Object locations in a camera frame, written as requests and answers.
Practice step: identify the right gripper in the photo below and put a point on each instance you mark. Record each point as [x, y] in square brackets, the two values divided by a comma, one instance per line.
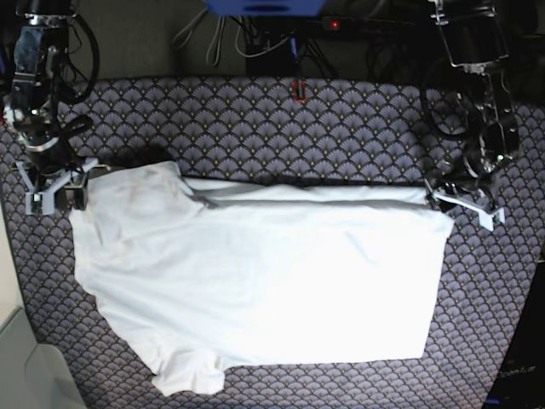
[56, 154]

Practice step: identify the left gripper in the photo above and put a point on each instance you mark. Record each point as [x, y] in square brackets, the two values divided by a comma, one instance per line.
[471, 173]

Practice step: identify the white T-shirt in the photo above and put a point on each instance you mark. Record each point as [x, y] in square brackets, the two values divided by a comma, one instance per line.
[201, 276]

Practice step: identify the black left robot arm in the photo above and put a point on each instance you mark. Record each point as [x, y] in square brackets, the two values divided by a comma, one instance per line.
[472, 35]

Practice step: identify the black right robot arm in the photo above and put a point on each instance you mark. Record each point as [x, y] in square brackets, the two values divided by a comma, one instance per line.
[37, 86]

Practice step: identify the patterned purple table cloth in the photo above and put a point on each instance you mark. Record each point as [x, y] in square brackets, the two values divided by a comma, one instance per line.
[253, 130]

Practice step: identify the red black table clamp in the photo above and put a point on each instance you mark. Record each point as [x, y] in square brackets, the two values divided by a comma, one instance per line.
[299, 90]

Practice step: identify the grey plastic bin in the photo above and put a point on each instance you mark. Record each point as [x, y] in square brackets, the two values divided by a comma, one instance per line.
[33, 374]

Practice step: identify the black power strip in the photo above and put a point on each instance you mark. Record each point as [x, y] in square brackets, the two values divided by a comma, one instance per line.
[345, 25]

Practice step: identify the black box under table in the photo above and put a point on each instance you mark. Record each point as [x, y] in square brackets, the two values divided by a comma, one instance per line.
[276, 63]

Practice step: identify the blue box overhead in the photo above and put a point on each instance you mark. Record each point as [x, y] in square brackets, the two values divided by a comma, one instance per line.
[269, 8]

